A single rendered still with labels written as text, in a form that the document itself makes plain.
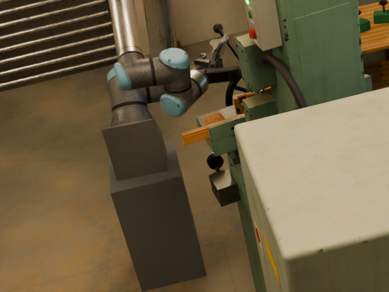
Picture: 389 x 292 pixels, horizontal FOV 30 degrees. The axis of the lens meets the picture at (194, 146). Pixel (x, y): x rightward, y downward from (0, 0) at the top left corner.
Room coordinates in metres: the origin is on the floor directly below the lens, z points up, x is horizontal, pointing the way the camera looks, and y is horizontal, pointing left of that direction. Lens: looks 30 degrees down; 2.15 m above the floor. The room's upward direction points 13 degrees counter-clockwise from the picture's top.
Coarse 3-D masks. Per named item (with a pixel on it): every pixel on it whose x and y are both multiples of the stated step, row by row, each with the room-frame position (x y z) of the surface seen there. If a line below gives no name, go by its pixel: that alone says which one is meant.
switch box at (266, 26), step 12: (252, 0) 1.84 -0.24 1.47; (264, 0) 1.83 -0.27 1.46; (252, 12) 1.86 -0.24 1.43; (264, 12) 1.83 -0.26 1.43; (276, 12) 1.84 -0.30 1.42; (252, 24) 1.88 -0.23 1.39; (264, 24) 1.83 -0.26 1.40; (276, 24) 1.84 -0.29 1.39; (264, 36) 1.83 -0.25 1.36; (276, 36) 1.83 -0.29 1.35; (264, 48) 1.83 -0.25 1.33
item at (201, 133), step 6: (240, 114) 2.20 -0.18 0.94; (222, 120) 2.19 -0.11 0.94; (204, 126) 2.18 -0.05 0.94; (186, 132) 2.17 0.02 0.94; (192, 132) 2.16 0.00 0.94; (198, 132) 2.16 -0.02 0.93; (204, 132) 2.16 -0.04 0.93; (186, 138) 2.15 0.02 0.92; (192, 138) 2.15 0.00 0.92; (198, 138) 2.16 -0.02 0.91; (204, 138) 2.16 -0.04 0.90; (186, 144) 2.15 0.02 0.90
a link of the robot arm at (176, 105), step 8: (192, 80) 2.16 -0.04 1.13; (192, 88) 2.13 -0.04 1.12; (200, 88) 2.15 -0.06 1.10; (168, 96) 2.08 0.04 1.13; (176, 96) 2.08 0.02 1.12; (184, 96) 2.08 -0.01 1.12; (192, 96) 2.11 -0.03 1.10; (200, 96) 2.16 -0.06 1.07; (160, 104) 2.12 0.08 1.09; (168, 104) 2.09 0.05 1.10; (176, 104) 2.07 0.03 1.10; (184, 104) 2.07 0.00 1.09; (192, 104) 2.12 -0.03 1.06; (168, 112) 2.10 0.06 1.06; (176, 112) 2.08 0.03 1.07; (184, 112) 2.08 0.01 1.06
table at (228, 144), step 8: (224, 112) 2.31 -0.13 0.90; (232, 112) 2.30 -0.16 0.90; (240, 112) 2.29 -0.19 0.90; (200, 120) 2.30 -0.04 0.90; (232, 136) 2.14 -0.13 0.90; (208, 144) 2.20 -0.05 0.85; (216, 144) 2.13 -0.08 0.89; (224, 144) 2.13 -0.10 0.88; (232, 144) 2.14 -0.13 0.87; (216, 152) 2.13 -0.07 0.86; (224, 152) 2.13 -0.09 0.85
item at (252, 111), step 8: (256, 96) 2.04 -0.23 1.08; (264, 96) 2.03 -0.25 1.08; (272, 96) 2.01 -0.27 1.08; (248, 104) 2.00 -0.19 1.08; (256, 104) 1.98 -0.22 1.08; (264, 104) 1.98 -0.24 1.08; (272, 104) 1.98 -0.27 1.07; (248, 112) 1.98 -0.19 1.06; (256, 112) 1.97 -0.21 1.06; (264, 112) 1.98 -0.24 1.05; (272, 112) 1.98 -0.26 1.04; (248, 120) 1.99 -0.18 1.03
